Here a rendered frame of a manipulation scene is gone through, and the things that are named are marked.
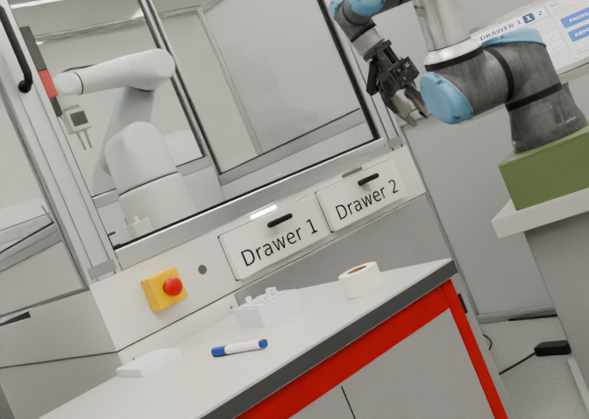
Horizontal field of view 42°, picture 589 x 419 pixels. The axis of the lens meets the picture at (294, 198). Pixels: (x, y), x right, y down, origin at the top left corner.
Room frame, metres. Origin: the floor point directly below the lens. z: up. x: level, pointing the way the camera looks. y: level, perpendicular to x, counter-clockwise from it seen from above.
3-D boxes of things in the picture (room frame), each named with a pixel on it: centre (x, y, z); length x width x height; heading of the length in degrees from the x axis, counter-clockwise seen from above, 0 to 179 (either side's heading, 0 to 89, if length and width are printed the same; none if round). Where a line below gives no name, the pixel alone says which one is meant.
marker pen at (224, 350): (1.24, 0.18, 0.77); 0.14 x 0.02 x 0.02; 44
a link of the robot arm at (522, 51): (1.55, -0.52, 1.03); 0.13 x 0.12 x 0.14; 104
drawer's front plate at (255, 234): (1.82, 0.08, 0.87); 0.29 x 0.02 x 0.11; 128
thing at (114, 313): (2.23, 0.34, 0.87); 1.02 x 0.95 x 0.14; 128
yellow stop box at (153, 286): (1.61, 0.33, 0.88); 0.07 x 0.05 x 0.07; 128
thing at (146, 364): (1.45, 0.38, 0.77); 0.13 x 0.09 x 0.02; 34
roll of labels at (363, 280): (1.31, -0.05, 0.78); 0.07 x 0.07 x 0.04
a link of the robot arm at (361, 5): (1.79, -0.34, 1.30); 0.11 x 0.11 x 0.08; 14
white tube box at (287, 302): (1.43, 0.13, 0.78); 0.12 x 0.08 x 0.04; 27
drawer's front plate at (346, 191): (2.02, -0.17, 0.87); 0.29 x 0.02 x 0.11; 128
